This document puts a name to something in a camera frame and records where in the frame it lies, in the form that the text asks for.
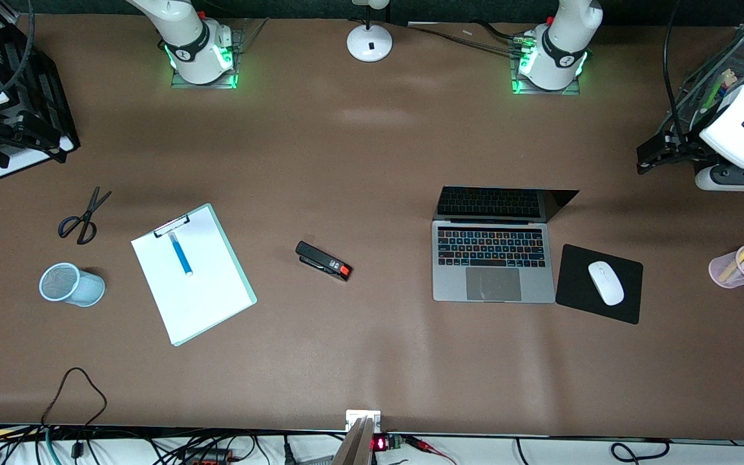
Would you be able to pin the circuit board with red display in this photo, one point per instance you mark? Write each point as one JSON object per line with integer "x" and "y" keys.
{"x": 386, "y": 443}

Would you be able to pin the black document tray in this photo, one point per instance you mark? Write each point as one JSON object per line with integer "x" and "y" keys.
{"x": 36, "y": 77}

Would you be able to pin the white lamp base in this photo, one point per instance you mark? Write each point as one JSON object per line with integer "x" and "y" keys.
{"x": 369, "y": 44}

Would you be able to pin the orange power strip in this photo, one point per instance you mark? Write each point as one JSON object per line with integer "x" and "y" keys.
{"x": 207, "y": 457}

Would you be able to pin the grey laptop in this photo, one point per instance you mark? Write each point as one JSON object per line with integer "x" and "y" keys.
{"x": 495, "y": 284}

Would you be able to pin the white mount block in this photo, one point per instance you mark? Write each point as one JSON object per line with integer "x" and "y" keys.
{"x": 354, "y": 414}

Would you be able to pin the grey camera mount bar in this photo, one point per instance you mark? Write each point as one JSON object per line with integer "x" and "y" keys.
{"x": 354, "y": 445}

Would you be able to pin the light blue mesh cup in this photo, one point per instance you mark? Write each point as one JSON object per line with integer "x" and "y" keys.
{"x": 88, "y": 289}

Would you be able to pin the green clipboard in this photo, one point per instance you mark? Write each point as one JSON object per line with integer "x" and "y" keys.
{"x": 249, "y": 292}

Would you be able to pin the green marker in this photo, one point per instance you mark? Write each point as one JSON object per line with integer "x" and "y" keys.
{"x": 713, "y": 95}

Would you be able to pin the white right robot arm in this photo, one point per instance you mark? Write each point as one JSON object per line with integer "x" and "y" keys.
{"x": 194, "y": 51}

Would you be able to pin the pink translucent pen cup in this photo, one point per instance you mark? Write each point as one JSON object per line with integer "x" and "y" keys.
{"x": 724, "y": 274}

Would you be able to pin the black scissors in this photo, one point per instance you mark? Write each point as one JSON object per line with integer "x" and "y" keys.
{"x": 86, "y": 219}

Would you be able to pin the white paper sheet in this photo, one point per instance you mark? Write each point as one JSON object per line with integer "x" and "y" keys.
{"x": 197, "y": 303}

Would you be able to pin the black mouse pad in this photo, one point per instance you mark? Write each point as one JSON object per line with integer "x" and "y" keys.
{"x": 572, "y": 290}

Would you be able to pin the yellow pen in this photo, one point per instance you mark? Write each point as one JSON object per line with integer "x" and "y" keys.
{"x": 737, "y": 263}

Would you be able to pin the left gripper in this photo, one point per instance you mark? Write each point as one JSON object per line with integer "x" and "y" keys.
{"x": 683, "y": 143}

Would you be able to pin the clear arm base plate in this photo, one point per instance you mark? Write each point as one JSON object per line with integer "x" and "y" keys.
{"x": 517, "y": 88}
{"x": 181, "y": 82}

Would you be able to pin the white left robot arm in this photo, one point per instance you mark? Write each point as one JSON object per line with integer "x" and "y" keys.
{"x": 562, "y": 51}

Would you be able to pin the black stapler with red end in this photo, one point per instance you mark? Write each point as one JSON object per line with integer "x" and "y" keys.
{"x": 321, "y": 260}

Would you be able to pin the blue marker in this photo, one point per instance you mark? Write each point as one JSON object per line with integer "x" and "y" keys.
{"x": 181, "y": 255}

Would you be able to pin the white paper stack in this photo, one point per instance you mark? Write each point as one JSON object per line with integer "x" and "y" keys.
{"x": 23, "y": 165}

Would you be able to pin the white computer mouse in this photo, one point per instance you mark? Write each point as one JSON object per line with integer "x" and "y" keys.
{"x": 606, "y": 284}

